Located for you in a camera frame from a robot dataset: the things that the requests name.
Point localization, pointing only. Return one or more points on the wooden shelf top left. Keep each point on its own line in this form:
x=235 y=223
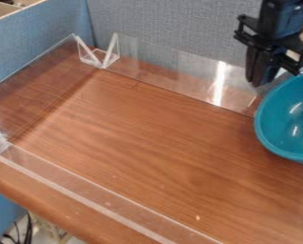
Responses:
x=12 y=6

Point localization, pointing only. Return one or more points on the clear acrylic corner bracket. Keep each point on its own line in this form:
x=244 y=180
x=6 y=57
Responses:
x=96 y=57

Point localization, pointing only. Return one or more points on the clear acrylic panel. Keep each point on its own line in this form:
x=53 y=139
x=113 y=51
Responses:
x=143 y=220
x=208 y=80
x=34 y=92

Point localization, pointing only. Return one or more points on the clear acrylic left panel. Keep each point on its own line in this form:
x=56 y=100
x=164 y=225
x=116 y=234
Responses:
x=34 y=92

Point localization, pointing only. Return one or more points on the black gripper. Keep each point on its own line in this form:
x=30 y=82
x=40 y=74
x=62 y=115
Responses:
x=273 y=46

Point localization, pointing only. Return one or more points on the clear acrylic front panel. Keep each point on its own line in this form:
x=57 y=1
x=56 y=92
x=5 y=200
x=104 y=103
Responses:
x=143 y=220

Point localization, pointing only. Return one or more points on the clear acrylic back panel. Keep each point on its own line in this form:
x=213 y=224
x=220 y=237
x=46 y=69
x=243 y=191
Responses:
x=208 y=80

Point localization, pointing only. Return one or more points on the blue plastic bowl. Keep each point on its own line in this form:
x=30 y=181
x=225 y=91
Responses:
x=279 y=120

